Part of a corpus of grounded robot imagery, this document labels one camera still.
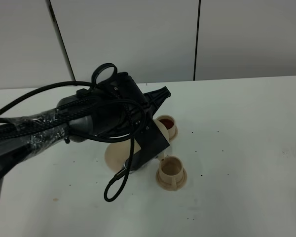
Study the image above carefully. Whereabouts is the black braided camera cable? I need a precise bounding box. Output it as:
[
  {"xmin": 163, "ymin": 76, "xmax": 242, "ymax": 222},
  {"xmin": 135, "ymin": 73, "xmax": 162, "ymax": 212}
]
[{"xmin": 0, "ymin": 63, "xmax": 153, "ymax": 203}]

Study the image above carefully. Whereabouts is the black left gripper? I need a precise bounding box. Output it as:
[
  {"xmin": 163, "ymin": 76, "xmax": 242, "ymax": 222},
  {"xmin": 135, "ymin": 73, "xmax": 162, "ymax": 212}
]
[{"xmin": 57, "ymin": 72, "xmax": 171, "ymax": 142}]

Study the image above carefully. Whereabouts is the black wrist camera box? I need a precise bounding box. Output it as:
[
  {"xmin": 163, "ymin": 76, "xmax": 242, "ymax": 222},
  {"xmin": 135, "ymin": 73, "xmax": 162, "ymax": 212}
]
[{"xmin": 124, "ymin": 118, "xmax": 171, "ymax": 175}]

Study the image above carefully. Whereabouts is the beige teacup near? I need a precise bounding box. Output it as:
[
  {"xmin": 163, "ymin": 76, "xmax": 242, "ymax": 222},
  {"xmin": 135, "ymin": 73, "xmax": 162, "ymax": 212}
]
[{"xmin": 156, "ymin": 156, "xmax": 187, "ymax": 191}]

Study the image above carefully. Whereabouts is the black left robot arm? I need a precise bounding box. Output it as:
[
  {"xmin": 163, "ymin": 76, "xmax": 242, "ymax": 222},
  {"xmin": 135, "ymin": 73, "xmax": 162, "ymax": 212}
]
[{"xmin": 0, "ymin": 71, "xmax": 171, "ymax": 195}]

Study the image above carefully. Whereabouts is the beige teacup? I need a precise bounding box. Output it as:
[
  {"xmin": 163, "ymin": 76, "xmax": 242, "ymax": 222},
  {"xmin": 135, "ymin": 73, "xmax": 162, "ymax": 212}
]
[
  {"xmin": 156, "ymin": 156, "xmax": 187, "ymax": 191},
  {"xmin": 156, "ymin": 115, "xmax": 178, "ymax": 142}
]

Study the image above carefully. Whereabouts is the round beige teapot saucer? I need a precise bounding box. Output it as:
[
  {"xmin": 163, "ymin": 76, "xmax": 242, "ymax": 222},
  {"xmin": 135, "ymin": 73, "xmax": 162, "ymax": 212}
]
[{"xmin": 104, "ymin": 139, "xmax": 131, "ymax": 173}]

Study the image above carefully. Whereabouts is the beige teacup far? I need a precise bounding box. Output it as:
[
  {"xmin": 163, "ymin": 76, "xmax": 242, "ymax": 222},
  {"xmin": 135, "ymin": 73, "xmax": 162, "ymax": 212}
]
[{"xmin": 156, "ymin": 115, "xmax": 178, "ymax": 142}]

